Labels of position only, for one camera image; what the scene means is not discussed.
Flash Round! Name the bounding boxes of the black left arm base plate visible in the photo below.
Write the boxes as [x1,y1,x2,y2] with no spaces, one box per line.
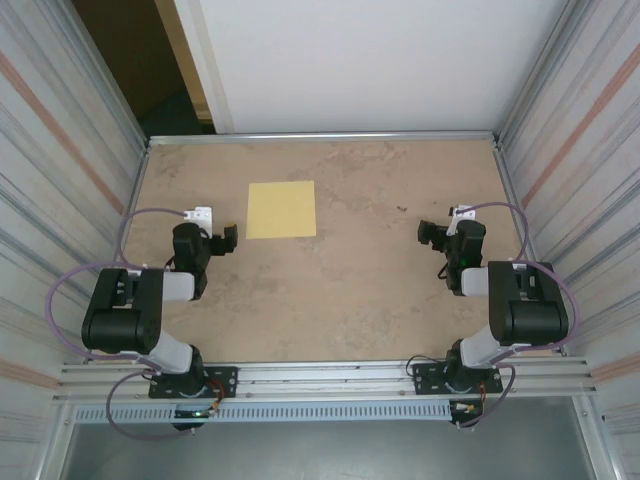
[148,366,239,400]

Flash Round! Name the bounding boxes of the grey slotted cable duct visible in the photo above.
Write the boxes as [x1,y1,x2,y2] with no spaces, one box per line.
[73,402,454,424]

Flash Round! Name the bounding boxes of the thin aluminium table edge rail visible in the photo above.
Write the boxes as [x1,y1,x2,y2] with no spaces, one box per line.
[89,144,151,364]
[147,131,501,147]
[493,144,565,357]

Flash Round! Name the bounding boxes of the wide aluminium mounting rail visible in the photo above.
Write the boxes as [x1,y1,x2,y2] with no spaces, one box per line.
[52,357,599,404]

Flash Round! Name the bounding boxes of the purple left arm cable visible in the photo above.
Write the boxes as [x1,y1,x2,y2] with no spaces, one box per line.
[44,206,196,441]

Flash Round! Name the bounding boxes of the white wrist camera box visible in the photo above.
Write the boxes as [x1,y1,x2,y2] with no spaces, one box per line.
[182,206,214,239]
[446,203,478,236]

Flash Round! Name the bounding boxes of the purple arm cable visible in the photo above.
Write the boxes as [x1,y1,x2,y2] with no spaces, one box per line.
[44,206,196,441]
[452,201,581,431]

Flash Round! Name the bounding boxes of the yellow square paper sheet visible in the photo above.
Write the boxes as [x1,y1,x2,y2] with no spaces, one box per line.
[246,181,318,241]

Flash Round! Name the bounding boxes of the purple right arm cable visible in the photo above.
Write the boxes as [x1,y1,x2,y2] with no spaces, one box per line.
[452,201,581,431]

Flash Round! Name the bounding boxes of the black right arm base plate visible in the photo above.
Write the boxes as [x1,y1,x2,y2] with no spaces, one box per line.
[412,362,503,396]

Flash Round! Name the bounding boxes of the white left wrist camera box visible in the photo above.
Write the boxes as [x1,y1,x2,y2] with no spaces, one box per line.
[182,206,214,239]

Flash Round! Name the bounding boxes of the grey metal shelf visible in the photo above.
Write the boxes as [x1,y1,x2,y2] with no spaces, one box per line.
[59,422,601,480]

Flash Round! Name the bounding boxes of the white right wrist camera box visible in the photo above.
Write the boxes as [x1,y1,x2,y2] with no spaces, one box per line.
[446,203,478,236]

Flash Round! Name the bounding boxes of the small black controller board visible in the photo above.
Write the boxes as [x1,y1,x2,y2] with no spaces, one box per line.
[448,399,485,431]
[171,405,222,435]

